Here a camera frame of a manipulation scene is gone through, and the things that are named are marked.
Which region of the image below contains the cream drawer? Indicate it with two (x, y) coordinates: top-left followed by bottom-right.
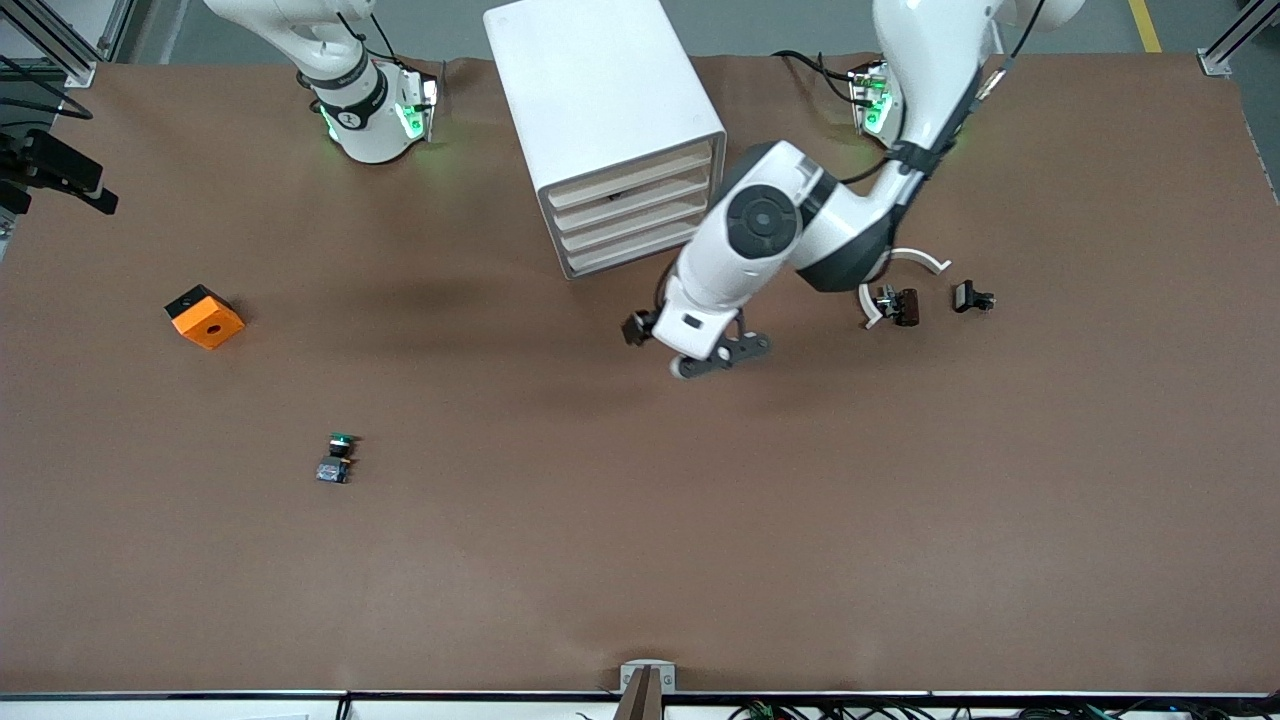
(550, 168), (715, 234)
(543, 140), (714, 208)
(564, 228), (691, 279)
(557, 195), (706, 257)

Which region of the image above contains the white drawer cabinet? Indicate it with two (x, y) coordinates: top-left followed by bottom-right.
(483, 0), (728, 281)

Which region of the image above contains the brown component with metal screws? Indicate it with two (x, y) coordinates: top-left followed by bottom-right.
(875, 287), (921, 328)

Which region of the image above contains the white curved plastic part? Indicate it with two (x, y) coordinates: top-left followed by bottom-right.
(858, 247), (952, 330)

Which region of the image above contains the orange box with hole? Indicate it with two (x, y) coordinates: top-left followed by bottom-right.
(164, 284), (246, 351)

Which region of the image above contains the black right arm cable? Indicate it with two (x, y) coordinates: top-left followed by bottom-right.
(0, 53), (94, 122)

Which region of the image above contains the aluminium frame post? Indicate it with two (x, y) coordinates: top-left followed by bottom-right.
(1196, 0), (1280, 79)
(0, 0), (137, 90)

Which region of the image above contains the black left base cable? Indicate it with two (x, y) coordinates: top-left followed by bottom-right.
(773, 47), (867, 107)

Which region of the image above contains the black base cable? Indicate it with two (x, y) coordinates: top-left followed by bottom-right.
(773, 47), (867, 107)
(332, 10), (446, 111)

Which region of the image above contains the green push button switch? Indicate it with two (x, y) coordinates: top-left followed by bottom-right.
(315, 433), (363, 486)

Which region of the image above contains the black right base cable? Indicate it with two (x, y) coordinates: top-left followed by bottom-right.
(332, 10), (446, 111)

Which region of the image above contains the metal bracket with post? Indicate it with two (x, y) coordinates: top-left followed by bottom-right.
(614, 659), (678, 720)

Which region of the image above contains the cable bundle under table edge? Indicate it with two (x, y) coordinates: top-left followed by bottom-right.
(728, 699), (1280, 720)

